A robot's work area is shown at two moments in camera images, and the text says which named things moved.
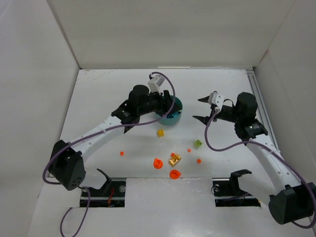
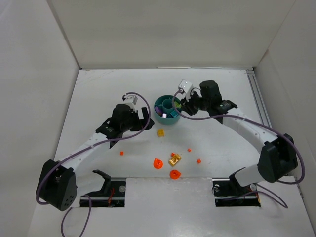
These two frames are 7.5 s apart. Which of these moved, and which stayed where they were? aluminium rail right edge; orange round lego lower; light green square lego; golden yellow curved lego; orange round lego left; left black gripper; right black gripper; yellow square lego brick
Moved: right black gripper; light green square lego; left black gripper
Stayed: orange round lego lower; orange round lego left; aluminium rail right edge; golden yellow curved lego; yellow square lego brick
